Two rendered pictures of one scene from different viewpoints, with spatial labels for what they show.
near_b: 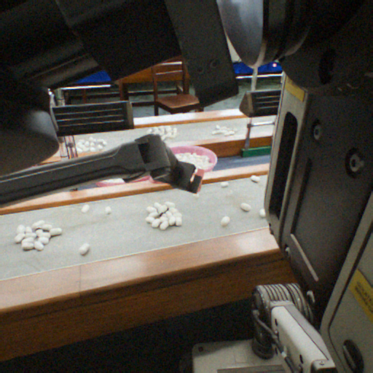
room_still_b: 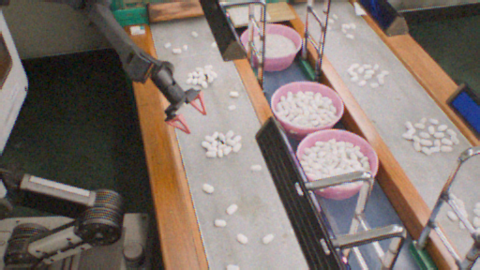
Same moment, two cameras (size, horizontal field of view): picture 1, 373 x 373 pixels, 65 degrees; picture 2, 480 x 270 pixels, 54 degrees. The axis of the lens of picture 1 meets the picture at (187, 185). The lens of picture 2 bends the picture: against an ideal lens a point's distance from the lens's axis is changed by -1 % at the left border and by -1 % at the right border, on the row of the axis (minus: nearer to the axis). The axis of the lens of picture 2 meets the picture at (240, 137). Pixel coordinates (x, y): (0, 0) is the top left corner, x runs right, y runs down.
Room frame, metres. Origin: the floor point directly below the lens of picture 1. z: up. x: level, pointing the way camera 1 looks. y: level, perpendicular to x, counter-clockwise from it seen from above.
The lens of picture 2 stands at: (0.86, -1.08, 1.92)
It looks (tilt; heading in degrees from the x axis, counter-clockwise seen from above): 44 degrees down; 91
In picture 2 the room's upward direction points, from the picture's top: straight up
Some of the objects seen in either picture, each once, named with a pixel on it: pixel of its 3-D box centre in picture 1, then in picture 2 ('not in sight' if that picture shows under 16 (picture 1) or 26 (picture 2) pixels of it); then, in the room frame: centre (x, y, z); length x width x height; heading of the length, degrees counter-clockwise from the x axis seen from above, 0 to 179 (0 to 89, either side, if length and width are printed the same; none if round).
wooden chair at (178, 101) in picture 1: (178, 100); not in sight; (3.20, 0.10, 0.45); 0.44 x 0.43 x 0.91; 124
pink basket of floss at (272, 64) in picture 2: not in sight; (270, 49); (0.96, 0.70, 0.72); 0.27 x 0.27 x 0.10
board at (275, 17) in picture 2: not in sight; (257, 14); (0.90, 0.91, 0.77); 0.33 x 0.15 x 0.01; 16
